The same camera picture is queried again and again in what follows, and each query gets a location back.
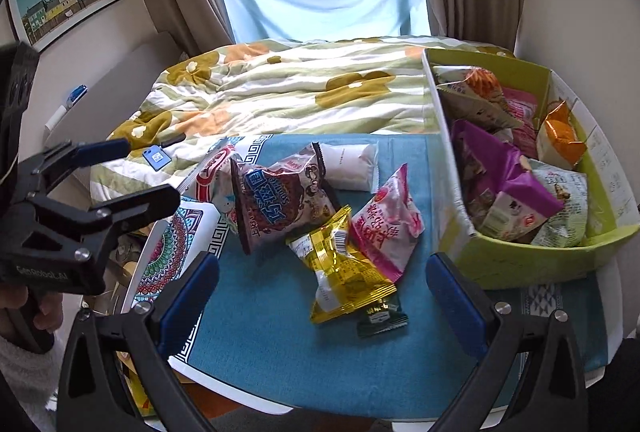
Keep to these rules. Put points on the small dark green packet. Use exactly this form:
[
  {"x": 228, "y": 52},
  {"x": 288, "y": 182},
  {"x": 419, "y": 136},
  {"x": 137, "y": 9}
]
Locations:
[{"x": 382, "y": 319}]

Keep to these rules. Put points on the person's left hand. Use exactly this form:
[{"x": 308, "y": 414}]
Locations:
[{"x": 12, "y": 312}]

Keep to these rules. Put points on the grey headboard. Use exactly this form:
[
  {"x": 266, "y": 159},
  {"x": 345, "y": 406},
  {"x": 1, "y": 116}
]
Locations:
[{"x": 115, "y": 76}]

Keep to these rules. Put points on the pale green snack packet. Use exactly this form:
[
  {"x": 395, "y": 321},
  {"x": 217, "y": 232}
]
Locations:
[{"x": 562, "y": 207}]

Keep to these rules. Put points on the red white snack packet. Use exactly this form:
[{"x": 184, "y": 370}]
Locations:
[{"x": 212, "y": 174}]

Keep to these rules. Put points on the brown snack packet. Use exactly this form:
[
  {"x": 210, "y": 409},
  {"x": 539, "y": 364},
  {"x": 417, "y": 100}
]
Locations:
[{"x": 280, "y": 202}]

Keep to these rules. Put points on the orange foil snack packet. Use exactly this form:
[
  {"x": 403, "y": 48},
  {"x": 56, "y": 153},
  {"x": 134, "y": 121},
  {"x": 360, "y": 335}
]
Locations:
[{"x": 560, "y": 139}]

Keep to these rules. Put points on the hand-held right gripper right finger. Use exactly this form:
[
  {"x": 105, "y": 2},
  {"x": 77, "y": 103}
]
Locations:
[{"x": 452, "y": 304}]

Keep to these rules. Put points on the white small object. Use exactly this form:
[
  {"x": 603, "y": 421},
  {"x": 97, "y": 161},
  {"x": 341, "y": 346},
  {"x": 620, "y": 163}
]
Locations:
[{"x": 55, "y": 116}]

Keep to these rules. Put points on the yellow snack packet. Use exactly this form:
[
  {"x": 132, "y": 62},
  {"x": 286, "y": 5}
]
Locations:
[{"x": 340, "y": 277}]

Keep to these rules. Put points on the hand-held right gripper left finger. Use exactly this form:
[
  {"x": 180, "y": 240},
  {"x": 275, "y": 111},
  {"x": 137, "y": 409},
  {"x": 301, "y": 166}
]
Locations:
[{"x": 190, "y": 297}]

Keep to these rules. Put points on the pink white snack packet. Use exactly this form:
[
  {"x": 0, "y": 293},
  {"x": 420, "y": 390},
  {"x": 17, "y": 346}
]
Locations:
[{"x": 385, "y": 224}]

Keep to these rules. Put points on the person's left forearm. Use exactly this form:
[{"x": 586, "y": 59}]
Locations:
[{"x": 20, "y": 367}]

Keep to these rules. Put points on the blue white small device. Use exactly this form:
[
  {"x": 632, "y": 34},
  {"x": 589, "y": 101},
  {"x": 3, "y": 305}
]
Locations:
[{"x": 77, "y": 93}]

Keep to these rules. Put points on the blue tag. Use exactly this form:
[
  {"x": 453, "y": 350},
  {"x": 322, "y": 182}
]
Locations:
[{"x": 154, "y": 157}]

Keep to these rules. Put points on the white packet with red mark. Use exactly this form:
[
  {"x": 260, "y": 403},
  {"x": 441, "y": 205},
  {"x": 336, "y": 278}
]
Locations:
[{"x": 510, "y": 214}]

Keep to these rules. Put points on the blue table mat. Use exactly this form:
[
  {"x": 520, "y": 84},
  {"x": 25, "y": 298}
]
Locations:
[{"x": 280, "y": 337}]

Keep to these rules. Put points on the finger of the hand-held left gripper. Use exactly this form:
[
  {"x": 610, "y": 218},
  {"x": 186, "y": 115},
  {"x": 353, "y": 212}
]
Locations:
[
  {"x": 150, "y": 202},
  {"x": 105, "y": 149}
]

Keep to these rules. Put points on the floral blanket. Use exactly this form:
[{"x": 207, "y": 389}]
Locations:
[{"x": 300, "y": 81}]

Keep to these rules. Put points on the green cardboard box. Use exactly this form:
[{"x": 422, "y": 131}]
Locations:
[{"x": 525, "y": 262}]

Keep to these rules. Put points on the plain white snack packet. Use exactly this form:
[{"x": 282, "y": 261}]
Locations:
[{"x": 350, "y": 164}]

